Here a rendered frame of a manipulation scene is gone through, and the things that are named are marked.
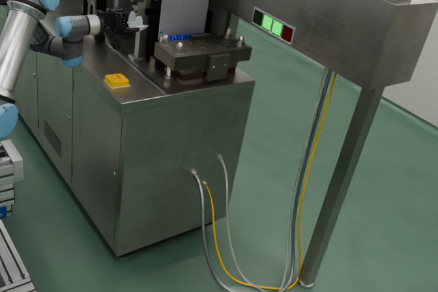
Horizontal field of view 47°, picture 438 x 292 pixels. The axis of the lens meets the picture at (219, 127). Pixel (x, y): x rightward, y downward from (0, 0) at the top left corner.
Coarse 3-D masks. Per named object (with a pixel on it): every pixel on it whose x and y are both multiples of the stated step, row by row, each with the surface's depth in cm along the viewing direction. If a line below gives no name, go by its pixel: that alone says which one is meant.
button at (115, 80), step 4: (108, 76) 197; (112, 76) 198; (116, 76) 198; (120, 76) 199; (108, 80) 196; (112, 80) 195; (116, 80) 195; (120, 80) 196; (124, 80) 196; (112, 84) 194; (116, 84) 195; (120, 84) 196; (124, 84) 197
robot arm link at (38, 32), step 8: (0, 0) 159; (8, 8) 165; (40, 24) 182; (40, 32) 183; (32, 40) 184; (40, 40) 186; (48, 40) 189; (32, 48) 191; (40, 48) 190; (48, 48) 189
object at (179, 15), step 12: (168, 0) 205; (180, 0) 209; (192, 0) 212; (204, 0) 216; (168, 12) 208; (180, 12) 212; (192, 12) 216; (204, 12) 219; (168, 24) 211; (180, 24) 215; (192, 24) 219; (204, 24) 223
